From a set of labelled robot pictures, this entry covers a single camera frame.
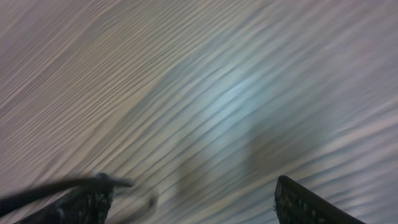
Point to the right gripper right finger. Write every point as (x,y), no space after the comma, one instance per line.
(294,204)

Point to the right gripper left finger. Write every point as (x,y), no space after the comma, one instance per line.
(82,205)

